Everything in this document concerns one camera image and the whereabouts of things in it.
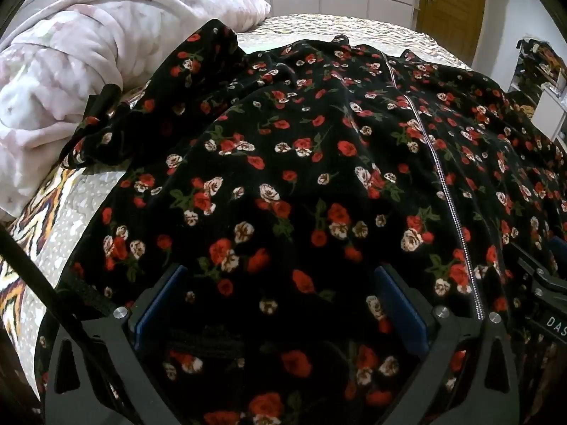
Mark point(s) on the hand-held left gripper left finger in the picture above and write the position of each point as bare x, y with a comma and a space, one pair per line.
153, 314

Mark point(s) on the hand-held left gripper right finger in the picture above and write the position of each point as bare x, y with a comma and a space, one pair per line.
401, 314

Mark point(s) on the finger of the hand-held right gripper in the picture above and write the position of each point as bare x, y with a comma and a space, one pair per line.
559, 248

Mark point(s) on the black floral robe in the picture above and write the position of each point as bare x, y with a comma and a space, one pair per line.
310, 164

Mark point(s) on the quilted heart bedspread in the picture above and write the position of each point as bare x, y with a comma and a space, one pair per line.
79, 212

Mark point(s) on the beige shelf unit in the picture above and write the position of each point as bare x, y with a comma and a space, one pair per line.
547, 106

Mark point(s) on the zigzag patterned blanket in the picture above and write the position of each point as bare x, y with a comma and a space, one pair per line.
42, 203

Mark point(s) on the pink fleece blanket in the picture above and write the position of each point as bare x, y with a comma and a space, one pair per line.
66, 75

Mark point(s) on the wooden door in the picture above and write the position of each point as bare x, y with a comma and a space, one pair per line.
452, 9

